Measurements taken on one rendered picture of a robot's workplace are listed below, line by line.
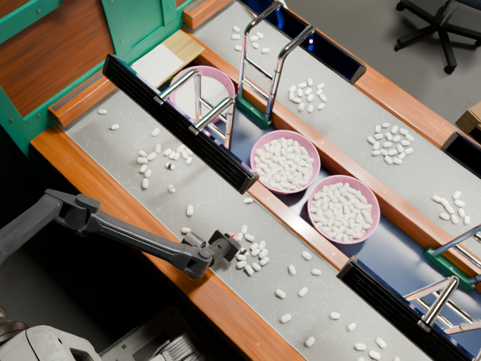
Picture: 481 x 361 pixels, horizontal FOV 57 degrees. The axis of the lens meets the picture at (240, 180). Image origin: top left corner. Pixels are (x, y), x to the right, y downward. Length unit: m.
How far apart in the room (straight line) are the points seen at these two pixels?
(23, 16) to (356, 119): 1.25
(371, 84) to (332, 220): 0.64
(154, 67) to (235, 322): 1.05
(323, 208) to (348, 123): 0.40
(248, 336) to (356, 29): 2.34
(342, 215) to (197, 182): 0.55
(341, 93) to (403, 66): 1.28
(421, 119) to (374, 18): 1.54
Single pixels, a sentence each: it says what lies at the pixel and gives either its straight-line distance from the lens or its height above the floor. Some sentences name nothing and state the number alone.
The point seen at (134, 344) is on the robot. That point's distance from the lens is 1.80.
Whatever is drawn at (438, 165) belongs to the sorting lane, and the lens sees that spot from 1.92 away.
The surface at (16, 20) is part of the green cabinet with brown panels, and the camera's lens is 1.48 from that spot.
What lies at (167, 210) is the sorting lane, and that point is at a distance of 1.62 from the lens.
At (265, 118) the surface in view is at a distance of 1.81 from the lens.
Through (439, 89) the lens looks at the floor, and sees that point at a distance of 3.17.
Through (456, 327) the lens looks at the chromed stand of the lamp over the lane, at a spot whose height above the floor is 0.88.
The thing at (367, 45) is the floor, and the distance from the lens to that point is 3.20.
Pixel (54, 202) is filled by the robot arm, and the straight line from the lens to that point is 1.31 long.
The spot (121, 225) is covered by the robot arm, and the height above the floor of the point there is 1.02.
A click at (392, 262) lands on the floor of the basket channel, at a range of 1.76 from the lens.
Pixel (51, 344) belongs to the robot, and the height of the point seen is 1.44.
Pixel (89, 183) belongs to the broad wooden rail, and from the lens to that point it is 1.68.
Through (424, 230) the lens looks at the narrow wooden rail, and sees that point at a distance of 1.75.
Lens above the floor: 2.25
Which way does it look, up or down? 65 degrees down
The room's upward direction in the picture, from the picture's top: 9 degrees clockwise
